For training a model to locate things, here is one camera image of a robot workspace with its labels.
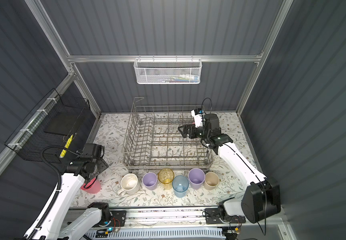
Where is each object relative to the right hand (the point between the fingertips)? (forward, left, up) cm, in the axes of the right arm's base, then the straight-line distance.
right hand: (186, 128), depth 79 cm
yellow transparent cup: (-19, +12, -20) cm, 30 cm away
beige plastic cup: (-20, -14, -22) cm, 33 cm away
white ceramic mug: (-22, +33, -24) cm, 46 cm away
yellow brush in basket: (-13, +57, +4) cm, 58 cm away
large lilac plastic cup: (-20, -5, -18) cm, 27 cm away
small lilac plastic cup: (-21, +21, -21) cm, 36 cm away
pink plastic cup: (-30, +41, -1) cm, 51 cm away
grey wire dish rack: (+5, +22, -21) cm, 31 cm away
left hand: (-19, +46, -9) cm, 51 cm away
